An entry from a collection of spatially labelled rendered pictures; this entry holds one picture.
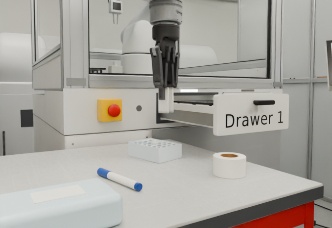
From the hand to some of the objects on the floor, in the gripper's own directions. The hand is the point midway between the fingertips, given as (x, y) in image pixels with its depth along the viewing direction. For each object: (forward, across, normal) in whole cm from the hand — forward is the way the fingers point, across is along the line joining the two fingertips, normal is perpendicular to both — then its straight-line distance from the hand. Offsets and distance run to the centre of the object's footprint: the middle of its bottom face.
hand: (166, 100), depth 79 cm
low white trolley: (+91, -18, +2) cm, 93 cm away
